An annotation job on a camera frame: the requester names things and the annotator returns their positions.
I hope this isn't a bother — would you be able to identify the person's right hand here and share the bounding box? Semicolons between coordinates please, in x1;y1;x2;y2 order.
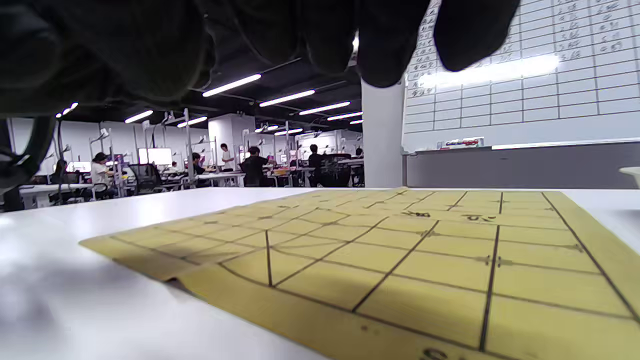
0;0;521;119

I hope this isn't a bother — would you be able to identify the yellow chess board mat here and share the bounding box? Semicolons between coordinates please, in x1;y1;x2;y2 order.
79;187;640;360

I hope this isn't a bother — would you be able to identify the computer monitor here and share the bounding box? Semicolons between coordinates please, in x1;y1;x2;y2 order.
138;148;174;166

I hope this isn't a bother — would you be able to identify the row of ceiling light strips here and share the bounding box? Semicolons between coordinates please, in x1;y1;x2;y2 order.
55;74;365;137

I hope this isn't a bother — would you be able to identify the black mesh office chair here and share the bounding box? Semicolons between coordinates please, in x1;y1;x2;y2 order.
320;154;354;188
129;163;164;195

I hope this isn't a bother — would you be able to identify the white office desk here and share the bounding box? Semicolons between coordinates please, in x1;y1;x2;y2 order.
197;171;247;188
19;183;97;209

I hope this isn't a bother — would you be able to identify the pack of coloured magnets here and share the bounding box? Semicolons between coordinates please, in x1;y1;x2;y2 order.
437;137;485;150

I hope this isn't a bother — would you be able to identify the whiteboard on metal stand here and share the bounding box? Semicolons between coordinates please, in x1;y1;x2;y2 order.
401;0;640;152

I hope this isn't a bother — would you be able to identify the beige plastic tray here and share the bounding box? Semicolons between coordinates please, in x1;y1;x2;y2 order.
619;167;640;190

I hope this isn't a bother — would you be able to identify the black cable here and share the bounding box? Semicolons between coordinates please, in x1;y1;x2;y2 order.
0;117;57;193

